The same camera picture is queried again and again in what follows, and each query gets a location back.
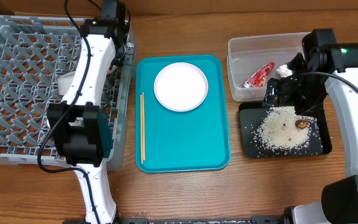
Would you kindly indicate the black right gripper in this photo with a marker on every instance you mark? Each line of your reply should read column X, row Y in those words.
column 284, row 88

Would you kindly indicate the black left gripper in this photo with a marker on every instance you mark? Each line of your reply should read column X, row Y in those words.
column 129, row 58

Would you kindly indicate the white tissue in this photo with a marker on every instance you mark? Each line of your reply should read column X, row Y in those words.
column 284, row 71

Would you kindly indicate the brown food scrap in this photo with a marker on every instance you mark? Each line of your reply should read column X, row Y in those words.
column 301, row 123

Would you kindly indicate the red snack wrapper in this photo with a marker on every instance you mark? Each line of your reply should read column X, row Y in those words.
column 260, row 76

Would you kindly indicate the white rice pile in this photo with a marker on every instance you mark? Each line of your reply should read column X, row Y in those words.
column 278, row 135

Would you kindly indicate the grey small bowl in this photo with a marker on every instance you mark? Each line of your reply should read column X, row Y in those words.
column 64, row 82

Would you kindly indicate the large white plate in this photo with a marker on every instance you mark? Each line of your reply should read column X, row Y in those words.
column 181, row 87

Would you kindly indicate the pink bowl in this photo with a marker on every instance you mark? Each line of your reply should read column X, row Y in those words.
column 111, row 70

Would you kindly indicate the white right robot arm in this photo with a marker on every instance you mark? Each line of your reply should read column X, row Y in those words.
column 339, row 200

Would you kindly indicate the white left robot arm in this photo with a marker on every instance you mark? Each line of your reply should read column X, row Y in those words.
column 89, row 125

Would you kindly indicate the black waste tray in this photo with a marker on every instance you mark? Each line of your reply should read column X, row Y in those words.
column 251, row 114

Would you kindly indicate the grey dishwasher rack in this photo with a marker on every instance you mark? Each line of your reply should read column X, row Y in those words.
column 34, row 53

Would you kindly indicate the clear plastic bin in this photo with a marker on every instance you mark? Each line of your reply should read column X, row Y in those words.
column 247, row 55

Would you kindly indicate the teal serving tray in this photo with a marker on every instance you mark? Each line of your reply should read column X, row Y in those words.
column 182, row 141

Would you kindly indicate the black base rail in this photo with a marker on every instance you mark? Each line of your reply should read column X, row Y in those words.
column 259, row 219

